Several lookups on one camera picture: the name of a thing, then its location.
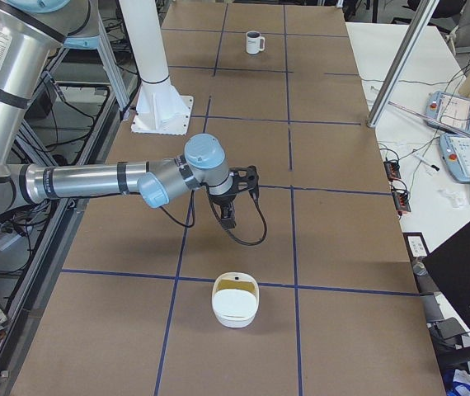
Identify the aluminium frame post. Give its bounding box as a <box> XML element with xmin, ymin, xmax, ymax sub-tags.
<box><xmin>367</xmin><ymin>0</ymin><xmax>439</xmax><ymax>128</ymax></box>

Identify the teach pendant far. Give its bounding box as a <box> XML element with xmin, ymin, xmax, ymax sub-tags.
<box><xmin>425</xmin><ymin>91</ymin><xmax>470</xmax><ymax>134</ymax></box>

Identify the teach pendant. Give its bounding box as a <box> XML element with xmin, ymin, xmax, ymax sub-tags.
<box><xmin>439</xmin><ymin>134</ymin><xmax>470</xmax><ymax>184</ymax></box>
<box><xmin>425</xmin><ymin>91</ymin><xmax>470</xmax><ymax>134</ymax></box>

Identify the white ribbed mug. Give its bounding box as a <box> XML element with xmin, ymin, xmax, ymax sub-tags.
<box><xmin>245</xmin><ymin>31</ymin><xmax>266</xmax><ymax>55</ymax></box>

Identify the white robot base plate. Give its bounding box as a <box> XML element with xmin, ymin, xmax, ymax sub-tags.
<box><xmin>120</xmin><ymin>0</ymin><xmax>194</xmax><ymax>135</ymax></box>

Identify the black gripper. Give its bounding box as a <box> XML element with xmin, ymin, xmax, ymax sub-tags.
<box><xmin>208</xmin><ymin>193</ymin><xmax>236</xmax><ymax>229</ymax></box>

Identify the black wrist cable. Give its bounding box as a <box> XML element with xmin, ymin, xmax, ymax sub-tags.
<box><xmin>158</xmin><ymin>187</ymin><xmax>268</xmax><ymax>248</ymax></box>

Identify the teach pendant near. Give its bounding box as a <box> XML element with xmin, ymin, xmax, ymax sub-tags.
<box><xmin>439</xmin><ymin>134</ymin><xmax>470</xmax><ymax>184</ymax></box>

